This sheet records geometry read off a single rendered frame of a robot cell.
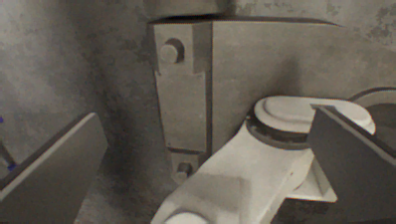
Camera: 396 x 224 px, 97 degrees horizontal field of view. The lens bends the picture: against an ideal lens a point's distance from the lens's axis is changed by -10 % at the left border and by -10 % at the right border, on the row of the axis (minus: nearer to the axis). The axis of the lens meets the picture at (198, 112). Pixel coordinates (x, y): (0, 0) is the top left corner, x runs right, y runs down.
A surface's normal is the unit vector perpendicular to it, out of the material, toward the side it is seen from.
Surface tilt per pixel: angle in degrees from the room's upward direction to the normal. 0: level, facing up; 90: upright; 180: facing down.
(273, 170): 90
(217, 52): 0
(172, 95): 0
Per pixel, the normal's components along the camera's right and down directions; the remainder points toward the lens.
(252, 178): -0.04, -0.86
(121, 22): -0.20, 0.51
